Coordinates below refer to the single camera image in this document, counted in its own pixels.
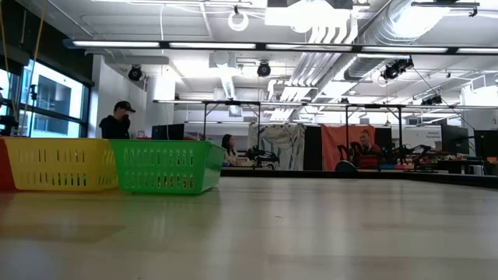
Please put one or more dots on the black distant robot arm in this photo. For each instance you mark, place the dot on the black distant robot arm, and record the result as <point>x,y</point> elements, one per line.
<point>262,155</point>
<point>412,151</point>

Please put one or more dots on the person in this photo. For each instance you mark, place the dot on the person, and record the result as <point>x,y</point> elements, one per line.
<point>116,126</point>
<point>365,151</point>
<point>229,149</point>

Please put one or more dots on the white patterned cloth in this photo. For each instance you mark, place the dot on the white patterned cloth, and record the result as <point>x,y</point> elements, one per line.
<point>288,148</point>

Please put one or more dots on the black partition panel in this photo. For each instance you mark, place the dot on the black partition panel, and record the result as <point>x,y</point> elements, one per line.
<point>312,148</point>

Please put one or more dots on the black ceiling spotlight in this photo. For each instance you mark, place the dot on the black ceiling spotlight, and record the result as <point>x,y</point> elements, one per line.
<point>264,68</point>
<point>135,72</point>

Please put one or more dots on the black computer monitor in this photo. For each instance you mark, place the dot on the black computer monitor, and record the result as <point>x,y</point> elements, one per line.
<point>486,144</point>
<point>167,132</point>
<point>454,138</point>

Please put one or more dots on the orange cloth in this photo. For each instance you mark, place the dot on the orange cloth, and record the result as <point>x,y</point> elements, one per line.
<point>334,144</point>

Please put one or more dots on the green plastic basket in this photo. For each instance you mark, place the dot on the green plastic basket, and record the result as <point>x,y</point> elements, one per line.
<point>163,167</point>

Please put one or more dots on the white ceiling conduit bundle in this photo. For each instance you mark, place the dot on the white ceiling conduit bundle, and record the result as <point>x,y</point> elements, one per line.
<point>311,66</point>

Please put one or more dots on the dark round chair back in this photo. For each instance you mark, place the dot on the dark round chair back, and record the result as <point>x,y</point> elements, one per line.
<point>346,166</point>

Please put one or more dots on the black overhead light bar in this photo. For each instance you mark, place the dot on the black overhead light bar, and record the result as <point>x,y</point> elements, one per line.
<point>214,45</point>

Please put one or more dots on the yellow plastic basket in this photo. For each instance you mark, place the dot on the yellow plastic basket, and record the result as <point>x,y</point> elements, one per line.
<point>58,163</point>

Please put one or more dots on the large window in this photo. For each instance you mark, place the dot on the large window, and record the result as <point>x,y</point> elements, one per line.
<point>54,101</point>

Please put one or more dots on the black tripod stand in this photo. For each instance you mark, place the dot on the black tripod stand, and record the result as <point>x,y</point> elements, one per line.
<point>32,101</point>

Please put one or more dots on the red plastic basket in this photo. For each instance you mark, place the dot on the red plastic basket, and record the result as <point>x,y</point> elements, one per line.
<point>5,167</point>

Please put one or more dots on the black distant rig frame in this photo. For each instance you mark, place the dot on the black distant rig frame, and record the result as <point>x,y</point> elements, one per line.
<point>233,103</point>
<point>373,106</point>

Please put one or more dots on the black aluminium table frame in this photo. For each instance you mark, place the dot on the black aluminium table frame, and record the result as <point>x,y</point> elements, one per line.
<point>350,175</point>

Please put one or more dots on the black ceiling camera mount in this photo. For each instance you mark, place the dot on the black ceiling camera mount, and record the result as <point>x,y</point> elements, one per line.
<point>432,100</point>
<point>397,68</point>

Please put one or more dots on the white wall sign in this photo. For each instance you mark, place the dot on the white wall sign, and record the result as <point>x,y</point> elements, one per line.
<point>424,136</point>

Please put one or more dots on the silver ventilation duct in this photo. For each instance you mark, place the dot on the silver ventilation duct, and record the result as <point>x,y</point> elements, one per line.
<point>393,23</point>

